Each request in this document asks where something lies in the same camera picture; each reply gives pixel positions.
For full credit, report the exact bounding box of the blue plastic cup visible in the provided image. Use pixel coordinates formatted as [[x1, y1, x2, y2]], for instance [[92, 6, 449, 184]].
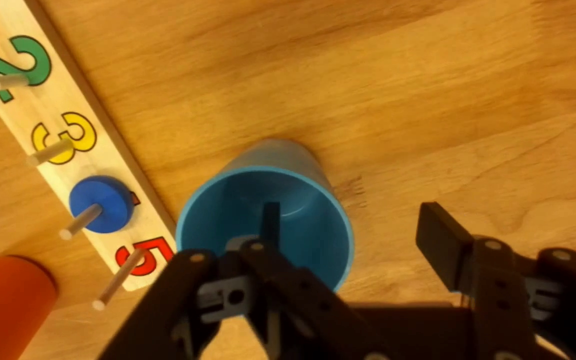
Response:
[[175, 138, 355, 293]]

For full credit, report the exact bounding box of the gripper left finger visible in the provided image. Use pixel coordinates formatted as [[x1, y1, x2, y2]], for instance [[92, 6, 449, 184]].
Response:
[[99, 202, 384, 360]]

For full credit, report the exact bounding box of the orange plastic cup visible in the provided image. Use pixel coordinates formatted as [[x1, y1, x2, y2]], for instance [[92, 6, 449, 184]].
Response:
[[0, 255, 59, 360]]

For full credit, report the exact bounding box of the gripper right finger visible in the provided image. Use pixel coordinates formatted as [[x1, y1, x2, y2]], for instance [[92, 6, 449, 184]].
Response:
[[415, 202, 576, 360]]

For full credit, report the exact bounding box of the blue wooden ring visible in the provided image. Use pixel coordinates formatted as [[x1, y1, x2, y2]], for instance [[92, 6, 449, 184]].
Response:
[[68, 175, 135, 234]]

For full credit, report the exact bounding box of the wooden number peg board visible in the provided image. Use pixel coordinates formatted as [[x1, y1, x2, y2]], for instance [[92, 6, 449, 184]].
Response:
[[0, 0, 178, 312]]

